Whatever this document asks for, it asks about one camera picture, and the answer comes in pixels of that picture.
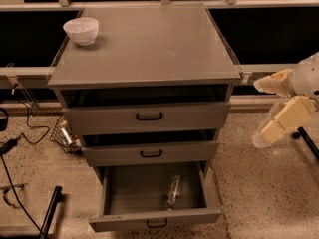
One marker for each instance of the grey middle drawer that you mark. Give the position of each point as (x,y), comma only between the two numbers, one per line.
(150,153)

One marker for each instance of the black stand leg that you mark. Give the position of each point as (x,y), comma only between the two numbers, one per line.
(55,199)
(301,133)

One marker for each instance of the metal can in basket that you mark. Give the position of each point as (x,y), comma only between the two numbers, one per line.
(66,133)

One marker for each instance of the wire basket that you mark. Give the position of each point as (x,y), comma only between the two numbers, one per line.
(57,137)

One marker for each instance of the grey top drawer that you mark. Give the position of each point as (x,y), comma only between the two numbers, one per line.
(146,118)

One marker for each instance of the black stand leg left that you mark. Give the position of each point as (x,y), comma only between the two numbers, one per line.
(55,199)

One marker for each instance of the clear plastic water bottle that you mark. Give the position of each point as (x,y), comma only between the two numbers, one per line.
(174,190)

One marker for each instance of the grey drawer cabinet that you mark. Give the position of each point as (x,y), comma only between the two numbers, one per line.
(147,55)

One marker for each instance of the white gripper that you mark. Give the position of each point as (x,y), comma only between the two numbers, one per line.
(306,78)

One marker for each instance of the grey drawer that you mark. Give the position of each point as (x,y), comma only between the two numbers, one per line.
(135,197)
(150,153)
(146,118)

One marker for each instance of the black power adapter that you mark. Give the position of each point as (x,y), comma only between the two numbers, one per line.
(7,146)

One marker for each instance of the white bowl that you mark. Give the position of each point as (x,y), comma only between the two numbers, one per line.
(83,31)

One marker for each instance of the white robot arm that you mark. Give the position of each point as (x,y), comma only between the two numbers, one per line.
(298,89)

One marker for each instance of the grey bottom drawer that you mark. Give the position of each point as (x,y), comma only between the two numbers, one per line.
(135,197)

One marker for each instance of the black stand leg right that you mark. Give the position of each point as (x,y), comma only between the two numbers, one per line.
(301,133)

